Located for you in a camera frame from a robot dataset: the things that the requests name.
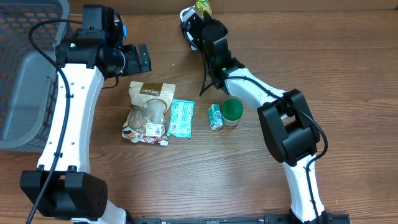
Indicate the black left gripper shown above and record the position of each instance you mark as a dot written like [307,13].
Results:
[131,66]

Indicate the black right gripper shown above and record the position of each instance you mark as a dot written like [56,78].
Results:
[198,47]

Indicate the yellow drink bottle grey cap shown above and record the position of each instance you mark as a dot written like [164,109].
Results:
[204,6]

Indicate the brown white snack bag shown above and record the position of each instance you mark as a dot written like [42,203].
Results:
[146,119]

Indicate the mint green tissue pack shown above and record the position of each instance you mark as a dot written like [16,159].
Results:
[181,117]

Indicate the green white can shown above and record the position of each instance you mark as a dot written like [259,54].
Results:
[231,112]

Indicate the teal white tissue pack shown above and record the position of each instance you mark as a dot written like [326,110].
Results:
[215,118]

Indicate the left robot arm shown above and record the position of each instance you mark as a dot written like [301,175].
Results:
[62,186]

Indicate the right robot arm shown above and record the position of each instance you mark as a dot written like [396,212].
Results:
[290,132]

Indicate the white barcode scanner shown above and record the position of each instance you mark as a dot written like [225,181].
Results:
[189,17]

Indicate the dark grey plastic basket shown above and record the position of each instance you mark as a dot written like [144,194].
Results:
[28,80]

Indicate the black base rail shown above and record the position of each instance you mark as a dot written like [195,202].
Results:
[326,218]

